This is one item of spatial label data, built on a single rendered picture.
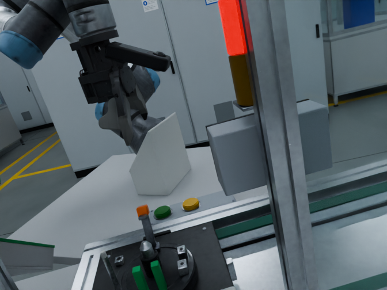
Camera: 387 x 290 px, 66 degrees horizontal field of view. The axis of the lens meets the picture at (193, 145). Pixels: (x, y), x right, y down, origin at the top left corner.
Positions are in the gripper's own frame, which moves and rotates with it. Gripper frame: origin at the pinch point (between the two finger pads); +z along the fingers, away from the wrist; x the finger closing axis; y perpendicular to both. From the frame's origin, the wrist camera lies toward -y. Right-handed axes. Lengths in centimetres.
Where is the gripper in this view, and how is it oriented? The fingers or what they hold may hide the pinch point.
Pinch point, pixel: (141, 131)
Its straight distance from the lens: 62.5
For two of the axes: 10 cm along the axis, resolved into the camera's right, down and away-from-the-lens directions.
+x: -0.6, 4.0, -9.1
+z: 2.4, 9.0, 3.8
